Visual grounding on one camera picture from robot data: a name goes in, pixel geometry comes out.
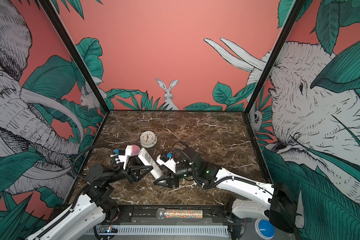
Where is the white remote control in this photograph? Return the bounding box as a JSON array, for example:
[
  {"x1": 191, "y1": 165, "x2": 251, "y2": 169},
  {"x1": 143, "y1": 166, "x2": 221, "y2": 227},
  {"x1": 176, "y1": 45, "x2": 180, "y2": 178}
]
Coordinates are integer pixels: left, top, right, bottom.
[{"x1": 138, "y1": 148, "x2": 164, "y2": 180}]

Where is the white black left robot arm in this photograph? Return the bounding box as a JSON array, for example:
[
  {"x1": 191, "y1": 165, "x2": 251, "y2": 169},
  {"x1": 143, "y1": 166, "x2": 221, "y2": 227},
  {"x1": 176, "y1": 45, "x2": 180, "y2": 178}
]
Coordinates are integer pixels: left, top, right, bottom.
[{"x1": 26, "y1": 164, "x2": 153, "y2": 240}]

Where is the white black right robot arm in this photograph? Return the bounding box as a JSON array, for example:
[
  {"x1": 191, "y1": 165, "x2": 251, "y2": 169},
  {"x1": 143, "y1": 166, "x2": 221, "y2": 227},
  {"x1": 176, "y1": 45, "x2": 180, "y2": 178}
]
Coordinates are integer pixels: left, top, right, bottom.
[{"x1": 154, "y1": 147, "x2": 298, "y2": 233}]

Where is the pink white round container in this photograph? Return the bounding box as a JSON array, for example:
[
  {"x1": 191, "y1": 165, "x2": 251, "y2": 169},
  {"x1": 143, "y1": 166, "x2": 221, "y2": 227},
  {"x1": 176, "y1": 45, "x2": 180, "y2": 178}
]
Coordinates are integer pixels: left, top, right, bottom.
[{"x1": 131, "y1": 145, "x2": 141, "y2": 156}]

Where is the white round alarm clock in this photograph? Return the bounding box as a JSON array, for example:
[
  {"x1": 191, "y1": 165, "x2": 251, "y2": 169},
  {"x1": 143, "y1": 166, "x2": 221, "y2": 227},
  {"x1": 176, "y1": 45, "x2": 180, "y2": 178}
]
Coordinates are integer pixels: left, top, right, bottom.
[{"x1": 140, "y1": 131, "x2": 157, "y2": 148}]

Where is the glitter tube with ball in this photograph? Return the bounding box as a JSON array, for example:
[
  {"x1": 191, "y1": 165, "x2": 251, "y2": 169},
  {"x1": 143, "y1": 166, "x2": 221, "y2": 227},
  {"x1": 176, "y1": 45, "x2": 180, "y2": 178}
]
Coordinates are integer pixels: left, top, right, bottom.
[{"x1": 156, "y1": 208, "x2": 203, "y2": 220}]

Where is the small green circuit board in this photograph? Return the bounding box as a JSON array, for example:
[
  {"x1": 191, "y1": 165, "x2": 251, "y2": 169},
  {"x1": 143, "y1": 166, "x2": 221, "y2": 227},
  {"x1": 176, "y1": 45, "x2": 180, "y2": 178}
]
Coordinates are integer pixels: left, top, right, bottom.
[{"x1": 98, "y1": 225, "x2": 119, "y2": 235}]

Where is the blue push button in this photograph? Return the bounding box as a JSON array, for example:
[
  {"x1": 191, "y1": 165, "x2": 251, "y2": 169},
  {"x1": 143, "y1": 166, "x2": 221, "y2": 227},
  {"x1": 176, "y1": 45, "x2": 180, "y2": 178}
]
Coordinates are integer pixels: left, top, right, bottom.
[{"x1": 255, "y1": 219, "x2": 275, "y2": 240}]

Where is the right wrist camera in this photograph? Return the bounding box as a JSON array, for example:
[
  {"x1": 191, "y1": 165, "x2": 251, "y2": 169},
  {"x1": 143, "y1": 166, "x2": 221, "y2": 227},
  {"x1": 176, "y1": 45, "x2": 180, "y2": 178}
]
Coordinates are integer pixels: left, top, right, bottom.
[{"x1": 156, "y1": 152, "x2": 178, "y2": 173}]

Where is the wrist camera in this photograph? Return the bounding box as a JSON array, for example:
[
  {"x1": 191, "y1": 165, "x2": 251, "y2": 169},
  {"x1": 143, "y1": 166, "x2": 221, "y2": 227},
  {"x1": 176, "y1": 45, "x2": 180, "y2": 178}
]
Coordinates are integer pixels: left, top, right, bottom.
[
  {"x1": 110, "y1": 145, "x2": 134, "y2": 171},
  {"x1": 156, "y1": 152, "x2": 178, "y2": 173}
]

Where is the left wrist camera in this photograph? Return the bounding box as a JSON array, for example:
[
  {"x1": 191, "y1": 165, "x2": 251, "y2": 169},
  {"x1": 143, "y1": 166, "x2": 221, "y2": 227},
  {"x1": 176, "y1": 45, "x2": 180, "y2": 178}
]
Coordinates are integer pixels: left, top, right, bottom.
[{"x1": 110, "y1": 145, "x2": 134, "y2": 171}]

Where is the white slotted cable duct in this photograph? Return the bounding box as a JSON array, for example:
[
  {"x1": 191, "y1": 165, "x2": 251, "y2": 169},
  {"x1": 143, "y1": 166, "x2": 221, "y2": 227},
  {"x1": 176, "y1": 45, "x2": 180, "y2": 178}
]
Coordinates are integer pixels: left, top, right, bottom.
[{"x1": 96, "y1": 225, "x2": 230, "y2": 238}]

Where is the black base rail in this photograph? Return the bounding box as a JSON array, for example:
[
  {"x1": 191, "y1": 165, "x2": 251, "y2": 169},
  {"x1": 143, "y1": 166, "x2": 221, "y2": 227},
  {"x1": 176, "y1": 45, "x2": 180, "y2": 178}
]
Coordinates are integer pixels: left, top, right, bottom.
[{"x1": 112, "y1": 205, "x2": 246, "y2": 224}]

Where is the black left frame post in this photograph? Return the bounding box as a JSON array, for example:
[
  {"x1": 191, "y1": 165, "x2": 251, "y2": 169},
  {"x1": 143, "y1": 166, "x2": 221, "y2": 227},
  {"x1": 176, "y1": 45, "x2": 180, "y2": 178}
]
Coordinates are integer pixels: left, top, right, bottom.
[{"x1": 39, "y1": 0, "x2": 111, "y2": 115}]

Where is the black frame post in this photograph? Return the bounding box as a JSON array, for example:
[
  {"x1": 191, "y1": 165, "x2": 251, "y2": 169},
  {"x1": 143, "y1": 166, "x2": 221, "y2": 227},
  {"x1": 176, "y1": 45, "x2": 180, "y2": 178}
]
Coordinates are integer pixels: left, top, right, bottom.
[
  {"x1": 39, "y1": 0, "x2": 111, "y2": 115},
  {"x1": 244, "y1": 0, "x2": 306, "y2": 116}
]

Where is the black right frame post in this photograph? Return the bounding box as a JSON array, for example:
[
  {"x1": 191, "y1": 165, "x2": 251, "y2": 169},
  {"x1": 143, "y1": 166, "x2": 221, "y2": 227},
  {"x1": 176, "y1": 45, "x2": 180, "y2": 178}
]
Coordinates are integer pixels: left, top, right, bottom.
[{"x1": 244, "y1": 0, "x2": 306, "y2": 116}]

